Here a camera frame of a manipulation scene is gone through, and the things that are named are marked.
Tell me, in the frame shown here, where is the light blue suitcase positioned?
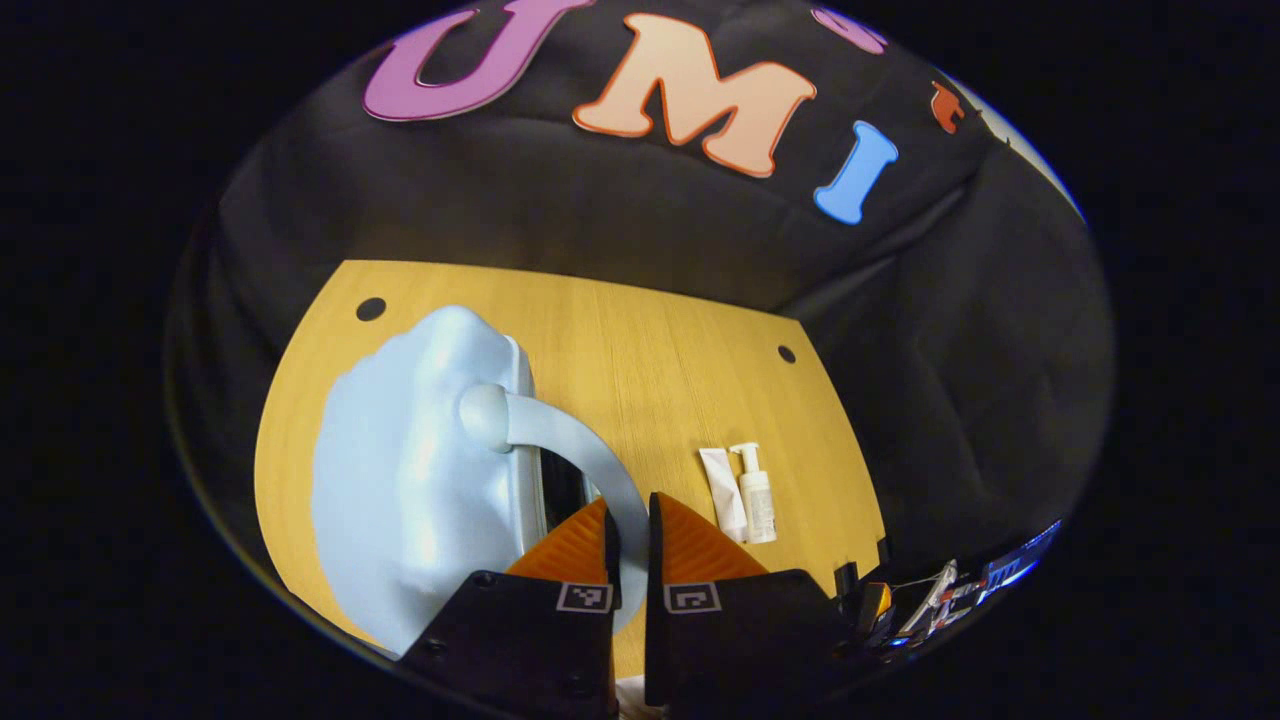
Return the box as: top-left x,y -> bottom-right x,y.
310,305 -> 651,656

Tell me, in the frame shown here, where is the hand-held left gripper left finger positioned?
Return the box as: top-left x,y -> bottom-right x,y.
398,497 -> 623,719

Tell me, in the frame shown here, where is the white pump bottle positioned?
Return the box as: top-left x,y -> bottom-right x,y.
729,442 -> 778,545

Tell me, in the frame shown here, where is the white squeeze tube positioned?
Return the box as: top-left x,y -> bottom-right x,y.
698,447 -> 749,544

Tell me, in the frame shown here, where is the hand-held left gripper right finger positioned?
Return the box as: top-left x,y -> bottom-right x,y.
643,491 -> 861,709

